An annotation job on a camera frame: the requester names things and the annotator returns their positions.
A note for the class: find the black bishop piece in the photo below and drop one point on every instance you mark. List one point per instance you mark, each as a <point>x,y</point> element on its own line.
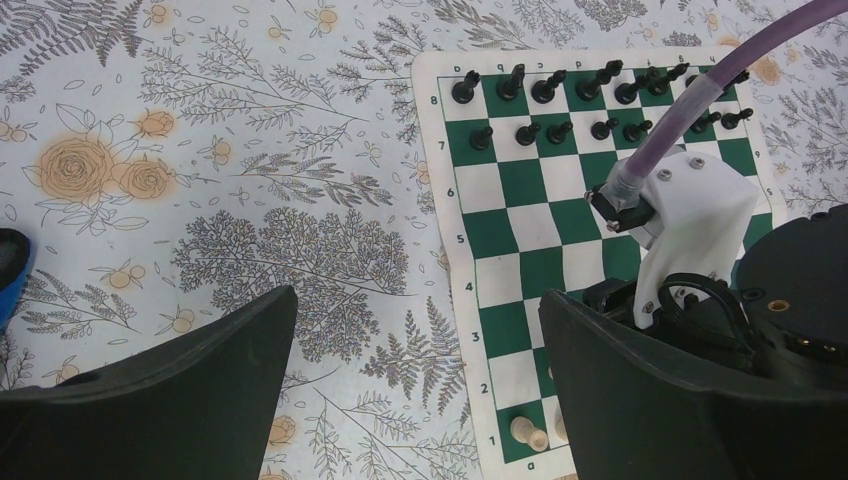
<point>544,91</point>

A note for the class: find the blue object under arm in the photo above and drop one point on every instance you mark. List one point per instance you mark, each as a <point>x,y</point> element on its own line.
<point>17,256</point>

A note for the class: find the green white chess board mat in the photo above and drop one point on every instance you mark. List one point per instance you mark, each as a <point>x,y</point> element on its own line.
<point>515,222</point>

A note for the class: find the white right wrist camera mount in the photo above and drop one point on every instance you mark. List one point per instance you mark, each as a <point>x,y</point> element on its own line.
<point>702,210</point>

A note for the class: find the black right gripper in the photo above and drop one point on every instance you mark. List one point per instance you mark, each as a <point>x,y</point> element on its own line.
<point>779,332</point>

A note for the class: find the black rook corner piece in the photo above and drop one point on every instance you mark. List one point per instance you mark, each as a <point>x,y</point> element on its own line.
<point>463,91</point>

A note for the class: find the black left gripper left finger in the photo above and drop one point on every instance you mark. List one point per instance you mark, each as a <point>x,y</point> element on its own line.
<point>196,407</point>

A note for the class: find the black pawn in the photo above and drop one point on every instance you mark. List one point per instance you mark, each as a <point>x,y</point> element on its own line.
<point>481,139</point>
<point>558,133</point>
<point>526,135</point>
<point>601,130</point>

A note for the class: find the black knight piece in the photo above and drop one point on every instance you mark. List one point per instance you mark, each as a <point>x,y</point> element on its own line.
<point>511,85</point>

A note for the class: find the floral table mat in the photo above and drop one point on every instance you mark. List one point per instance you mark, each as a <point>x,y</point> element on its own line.
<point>173,160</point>

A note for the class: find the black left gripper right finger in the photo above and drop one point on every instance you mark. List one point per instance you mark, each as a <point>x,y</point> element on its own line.
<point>637,408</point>

